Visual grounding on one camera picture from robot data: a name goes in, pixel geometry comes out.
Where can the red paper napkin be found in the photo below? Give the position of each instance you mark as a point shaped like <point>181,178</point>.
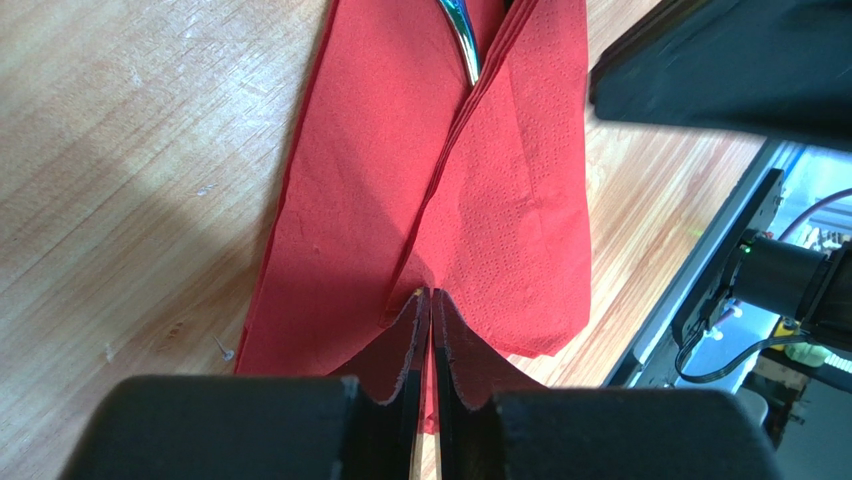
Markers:
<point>401,175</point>

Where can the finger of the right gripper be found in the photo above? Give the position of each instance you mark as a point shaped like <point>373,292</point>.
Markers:
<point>779,69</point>

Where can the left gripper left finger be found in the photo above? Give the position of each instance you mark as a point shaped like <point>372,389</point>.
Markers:
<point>382,439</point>

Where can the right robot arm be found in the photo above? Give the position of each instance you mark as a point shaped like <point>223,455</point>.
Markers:
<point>790,281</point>

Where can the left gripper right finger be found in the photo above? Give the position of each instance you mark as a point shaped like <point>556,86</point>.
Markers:
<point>468,374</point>

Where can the purple iridescent spoon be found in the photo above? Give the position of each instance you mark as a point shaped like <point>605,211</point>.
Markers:
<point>457,15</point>

